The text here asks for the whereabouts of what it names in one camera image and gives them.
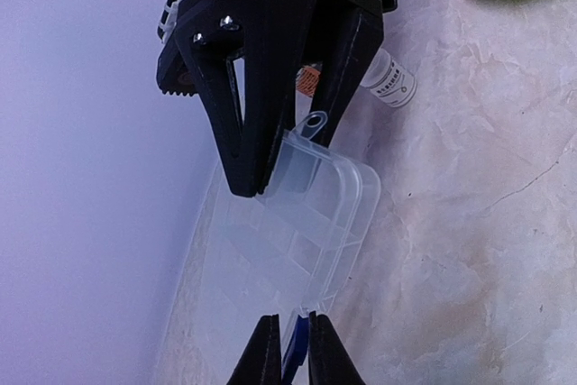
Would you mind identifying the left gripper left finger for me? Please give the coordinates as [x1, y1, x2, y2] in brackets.
[227, 315, 281, 385]

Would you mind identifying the small white pill bottle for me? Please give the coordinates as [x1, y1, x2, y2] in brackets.
[360, 48, 417, 108]

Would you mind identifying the clear plastic pill organizer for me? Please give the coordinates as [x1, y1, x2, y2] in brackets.
[154, 112, 380, 384]

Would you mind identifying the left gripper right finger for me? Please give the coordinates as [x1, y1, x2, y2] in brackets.
[308, 312, 361, 384]

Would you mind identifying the orange label pill bottle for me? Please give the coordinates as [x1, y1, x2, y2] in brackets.
[296, 64, 322, 97]

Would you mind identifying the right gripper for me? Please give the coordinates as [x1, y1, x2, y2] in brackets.
[156, 0, 398, 197]

